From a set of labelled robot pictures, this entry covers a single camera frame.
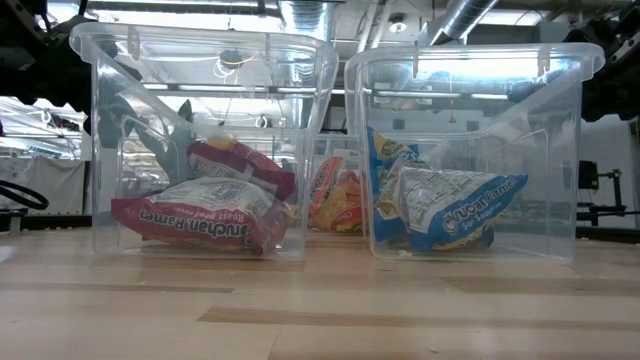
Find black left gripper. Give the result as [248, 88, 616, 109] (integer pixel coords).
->
[43, 15, 140, 149]

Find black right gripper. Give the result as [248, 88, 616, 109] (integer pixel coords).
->
[507, 59, 640, 124]

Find red Maruchan noodle packet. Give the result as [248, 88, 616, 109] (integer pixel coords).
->
[185, 137, 297, 201]
[110, 175, 291, 257]

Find blue Maruchan noodle packet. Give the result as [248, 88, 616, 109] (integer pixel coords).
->
[397, 167, 529, 254]
[422, 224, 497, 253]
[367, 127, 431, 244]

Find orange Maruchan noodle packet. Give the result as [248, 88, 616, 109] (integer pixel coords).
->
[310, 184, 364, 234]
[308, 155, 345, 216]
[339, 168, 363, 197]

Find grey fabric partition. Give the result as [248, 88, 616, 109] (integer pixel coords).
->
[0, 156, 87, 217]

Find clear plastic bin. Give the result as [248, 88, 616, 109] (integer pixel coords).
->
[307, 132, 366, 235]
[68, 20, 340, 261]
[343, 42, 606, 264]

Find silver ceiling duct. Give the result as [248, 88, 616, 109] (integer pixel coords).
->
[277, 0, 332, 44]
[429, 0, 499, 45]

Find black cable loop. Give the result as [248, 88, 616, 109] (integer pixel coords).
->
[0, 179, 50, 211]

